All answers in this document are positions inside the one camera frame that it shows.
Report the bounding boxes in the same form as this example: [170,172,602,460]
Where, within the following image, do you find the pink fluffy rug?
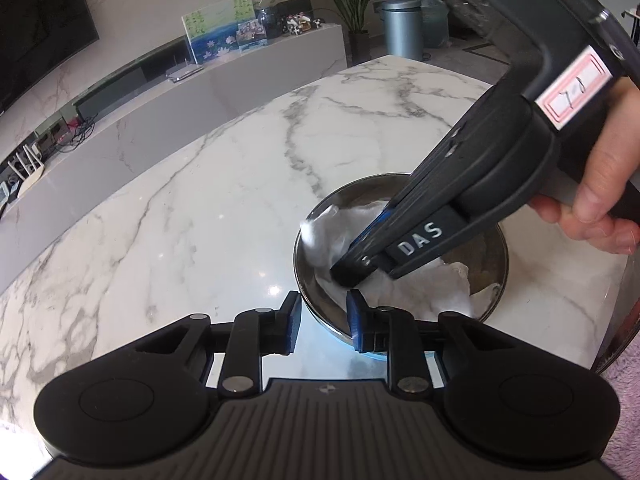
[600,260,640,466]

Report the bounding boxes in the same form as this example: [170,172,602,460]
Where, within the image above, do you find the grey pedal trash can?
[382,0,426,61]

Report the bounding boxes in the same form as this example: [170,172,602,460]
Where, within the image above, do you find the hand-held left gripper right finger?
[346,290,517,396]

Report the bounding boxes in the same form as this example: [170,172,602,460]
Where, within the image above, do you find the white router with antennas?
[7,142,46,191]

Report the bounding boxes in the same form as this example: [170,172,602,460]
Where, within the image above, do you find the black curved television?
[0,0,100,116]

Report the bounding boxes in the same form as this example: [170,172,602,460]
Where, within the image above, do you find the potted long-leaf plant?
[300,0,396,66]

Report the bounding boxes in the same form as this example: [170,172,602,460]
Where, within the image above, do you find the small toy figures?
[282,12,326,36]

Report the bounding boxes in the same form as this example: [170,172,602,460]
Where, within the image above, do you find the person's right hand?
[529,80,640,256]

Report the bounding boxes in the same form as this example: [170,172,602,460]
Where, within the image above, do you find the large water jug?
[417,0,451,48]

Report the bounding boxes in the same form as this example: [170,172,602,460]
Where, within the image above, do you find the tangle of black cables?
[35,115,96,151]

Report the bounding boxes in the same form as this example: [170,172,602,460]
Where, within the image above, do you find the white cloth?
[300,199,501,321]

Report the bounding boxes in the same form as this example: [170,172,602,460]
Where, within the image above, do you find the white set-top box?
[165,59,205,84]

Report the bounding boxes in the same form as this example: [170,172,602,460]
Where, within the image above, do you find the small colourful box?
[236,20,268,53]

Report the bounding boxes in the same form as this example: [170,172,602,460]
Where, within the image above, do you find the marble television console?
[0,22,348,223]

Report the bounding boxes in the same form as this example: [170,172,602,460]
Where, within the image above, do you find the dark glass jar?
[257,6,283,41]

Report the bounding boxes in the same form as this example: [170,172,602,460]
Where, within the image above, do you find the black soundbar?
[72,67,151,118]

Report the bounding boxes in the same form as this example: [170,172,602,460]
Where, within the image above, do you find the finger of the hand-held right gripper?
[330,251,389,289]
[349,173,454,257]

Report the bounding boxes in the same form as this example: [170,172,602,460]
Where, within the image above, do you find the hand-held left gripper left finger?
[133,290,303,396]

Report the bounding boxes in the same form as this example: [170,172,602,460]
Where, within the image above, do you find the lotus pond painting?
[181,0,257,65]

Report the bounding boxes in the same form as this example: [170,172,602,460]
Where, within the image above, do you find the steel bowl with blue outside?
[293,173,510,356]

